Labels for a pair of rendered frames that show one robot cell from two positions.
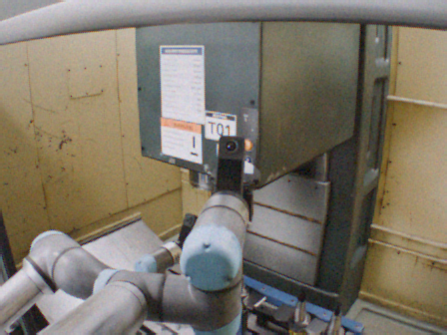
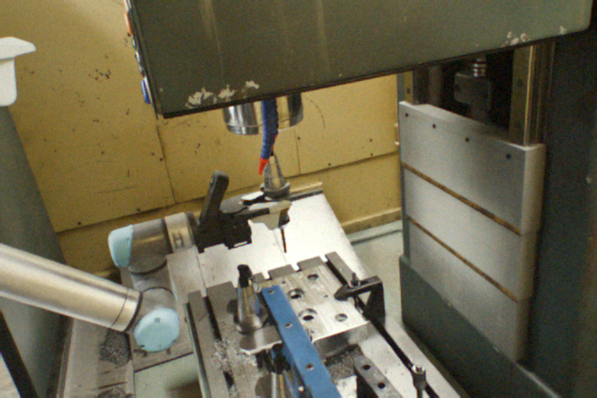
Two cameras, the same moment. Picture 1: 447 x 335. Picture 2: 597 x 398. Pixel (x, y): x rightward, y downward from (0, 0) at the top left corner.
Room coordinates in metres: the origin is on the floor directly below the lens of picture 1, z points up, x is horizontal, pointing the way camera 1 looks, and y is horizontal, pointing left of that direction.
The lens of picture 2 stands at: (0.45, -0.56, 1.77)
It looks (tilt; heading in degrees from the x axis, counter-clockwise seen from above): 24 degrees down; 36
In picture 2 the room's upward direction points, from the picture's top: 8 degrees counter-clockwise
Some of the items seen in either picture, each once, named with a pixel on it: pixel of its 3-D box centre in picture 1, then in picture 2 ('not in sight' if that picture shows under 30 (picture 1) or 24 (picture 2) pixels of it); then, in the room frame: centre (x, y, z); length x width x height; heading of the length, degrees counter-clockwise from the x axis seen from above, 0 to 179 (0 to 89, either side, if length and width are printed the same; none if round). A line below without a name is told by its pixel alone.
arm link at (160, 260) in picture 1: (153, 264); (141, 243); (0.99, 0.23, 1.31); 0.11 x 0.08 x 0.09; 141
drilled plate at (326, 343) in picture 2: not in sight; (302, 311); (1.30, 0.10, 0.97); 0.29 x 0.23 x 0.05; 51
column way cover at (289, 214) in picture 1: (276, 223); (457, 220); (1.56, -0.23, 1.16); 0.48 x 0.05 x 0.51; 51
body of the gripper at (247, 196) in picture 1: (230, 202); not in sight; (0.61, -0.01, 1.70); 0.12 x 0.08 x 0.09; 171
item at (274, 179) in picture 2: not in sight; (272, 170); (1.22, 0.05, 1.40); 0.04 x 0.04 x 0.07
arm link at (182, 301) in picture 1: (204, 302); not in sight; (0.45, 0.03, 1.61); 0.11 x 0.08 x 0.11; 85
